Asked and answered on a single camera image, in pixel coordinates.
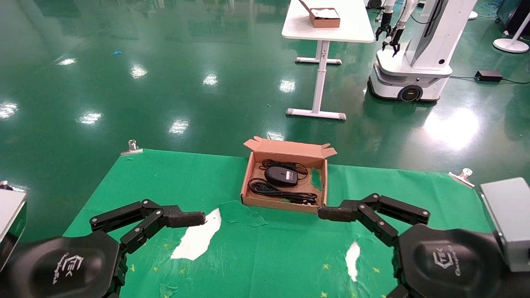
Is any white background table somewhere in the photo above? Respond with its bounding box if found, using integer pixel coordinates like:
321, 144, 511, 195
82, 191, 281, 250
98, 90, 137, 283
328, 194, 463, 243
282, 0, 375, 121

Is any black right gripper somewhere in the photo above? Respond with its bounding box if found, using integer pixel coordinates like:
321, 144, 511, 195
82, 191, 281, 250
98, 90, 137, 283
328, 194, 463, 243
387, 223, 530, 298

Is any dark background cabinet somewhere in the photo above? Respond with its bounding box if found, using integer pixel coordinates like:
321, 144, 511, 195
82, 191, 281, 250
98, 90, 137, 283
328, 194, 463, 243
497, 0, 530, 36

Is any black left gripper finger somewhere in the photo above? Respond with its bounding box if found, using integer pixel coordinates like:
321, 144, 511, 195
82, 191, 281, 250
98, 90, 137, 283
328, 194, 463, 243
90, 199, 207, 255

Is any small brown box with papers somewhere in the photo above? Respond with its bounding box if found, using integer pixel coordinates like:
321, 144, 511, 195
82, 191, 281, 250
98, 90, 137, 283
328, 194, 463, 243
299, 0, 341, 29

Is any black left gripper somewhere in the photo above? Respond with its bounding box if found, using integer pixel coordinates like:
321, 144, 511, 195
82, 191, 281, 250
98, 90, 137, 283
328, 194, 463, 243
0, 231, 127, 298

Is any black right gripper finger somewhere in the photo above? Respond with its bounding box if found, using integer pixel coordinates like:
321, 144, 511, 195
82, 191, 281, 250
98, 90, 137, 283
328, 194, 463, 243
318, 192, 430, 248

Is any black power cable with plug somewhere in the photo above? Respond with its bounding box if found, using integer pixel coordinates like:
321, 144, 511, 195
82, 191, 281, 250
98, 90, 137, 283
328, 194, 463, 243
248, 178, 319, 206

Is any open brown cardboard box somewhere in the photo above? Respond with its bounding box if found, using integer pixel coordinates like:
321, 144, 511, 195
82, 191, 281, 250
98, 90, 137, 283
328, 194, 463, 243
241, 137, 337, 214

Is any white floor stand base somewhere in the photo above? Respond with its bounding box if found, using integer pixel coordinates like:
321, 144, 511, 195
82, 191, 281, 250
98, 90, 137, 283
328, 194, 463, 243
493, 10, 530, 53

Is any metal cloth clip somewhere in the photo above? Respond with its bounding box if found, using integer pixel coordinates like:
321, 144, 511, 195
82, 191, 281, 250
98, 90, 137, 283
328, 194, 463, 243
448, 168, 476, 189
120, 140, 144, 156

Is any white background wheeled robot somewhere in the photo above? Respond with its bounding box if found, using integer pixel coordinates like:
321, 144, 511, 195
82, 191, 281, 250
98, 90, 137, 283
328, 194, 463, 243
368, 0, 479, 103

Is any torn green table cloth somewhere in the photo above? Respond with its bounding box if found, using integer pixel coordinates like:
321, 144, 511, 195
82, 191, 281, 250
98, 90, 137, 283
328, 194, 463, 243
62, 149, 491, 298

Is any black floor adapter with cable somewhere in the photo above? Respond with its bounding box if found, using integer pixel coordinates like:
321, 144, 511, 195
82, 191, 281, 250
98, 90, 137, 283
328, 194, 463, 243
449, 70, 530, 84

